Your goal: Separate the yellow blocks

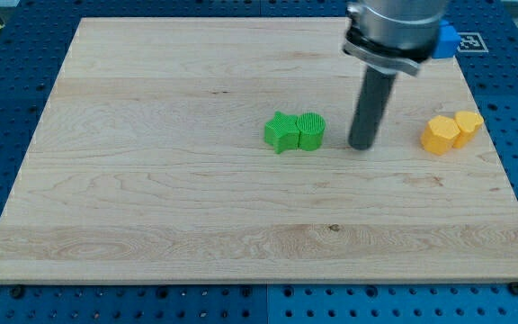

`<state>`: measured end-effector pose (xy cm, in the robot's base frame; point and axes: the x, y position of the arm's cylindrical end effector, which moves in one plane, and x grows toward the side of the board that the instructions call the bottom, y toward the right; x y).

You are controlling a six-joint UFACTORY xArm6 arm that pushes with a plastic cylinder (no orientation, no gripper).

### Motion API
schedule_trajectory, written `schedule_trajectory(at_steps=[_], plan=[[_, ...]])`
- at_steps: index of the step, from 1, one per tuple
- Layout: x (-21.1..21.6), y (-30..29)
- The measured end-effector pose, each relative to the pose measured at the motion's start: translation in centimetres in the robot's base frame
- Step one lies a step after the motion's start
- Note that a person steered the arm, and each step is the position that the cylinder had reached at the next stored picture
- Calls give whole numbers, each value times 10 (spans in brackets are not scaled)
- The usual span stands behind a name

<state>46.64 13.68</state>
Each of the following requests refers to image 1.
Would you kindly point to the green cylinder block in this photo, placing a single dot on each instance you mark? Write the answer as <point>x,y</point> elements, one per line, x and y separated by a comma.
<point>311,127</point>

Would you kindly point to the wooden board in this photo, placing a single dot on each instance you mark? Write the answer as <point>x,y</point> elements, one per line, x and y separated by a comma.
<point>148,166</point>

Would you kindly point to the yellow hexagon block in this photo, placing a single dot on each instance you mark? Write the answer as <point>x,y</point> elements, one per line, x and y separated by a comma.
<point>439,135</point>

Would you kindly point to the blue block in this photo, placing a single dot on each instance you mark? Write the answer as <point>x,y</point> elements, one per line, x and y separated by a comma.
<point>448,41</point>

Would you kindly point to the yellow heart block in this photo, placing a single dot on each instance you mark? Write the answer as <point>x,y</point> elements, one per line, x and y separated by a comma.
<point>469,123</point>

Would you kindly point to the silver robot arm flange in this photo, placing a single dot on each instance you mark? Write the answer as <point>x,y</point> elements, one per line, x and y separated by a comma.
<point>393,35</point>

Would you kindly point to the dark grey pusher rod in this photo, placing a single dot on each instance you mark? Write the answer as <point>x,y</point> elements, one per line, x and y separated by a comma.
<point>371,104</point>

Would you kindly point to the white fiducial marker tag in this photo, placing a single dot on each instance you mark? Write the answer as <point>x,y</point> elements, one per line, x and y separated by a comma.
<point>472,42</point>

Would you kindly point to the green star block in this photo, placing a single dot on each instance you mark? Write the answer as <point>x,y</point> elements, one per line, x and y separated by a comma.
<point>281,132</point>

